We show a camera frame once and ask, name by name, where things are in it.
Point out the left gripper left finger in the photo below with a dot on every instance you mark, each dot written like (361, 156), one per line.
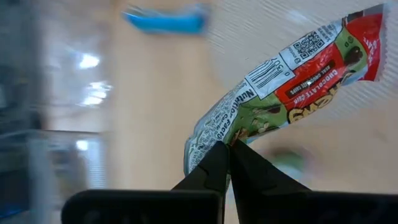
(186, 205)

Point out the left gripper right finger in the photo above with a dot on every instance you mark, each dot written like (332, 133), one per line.
(280, 205)

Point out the red green chewy granola bar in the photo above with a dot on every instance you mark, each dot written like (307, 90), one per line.
(311, 81)

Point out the blue granola bar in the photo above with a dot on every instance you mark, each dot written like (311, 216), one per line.
(168, 23)

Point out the clear plastic bin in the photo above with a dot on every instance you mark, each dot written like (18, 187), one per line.
(81, 87)
(62, 174)

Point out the round woven beige mat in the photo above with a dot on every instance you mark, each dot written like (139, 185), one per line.
(248, 31)

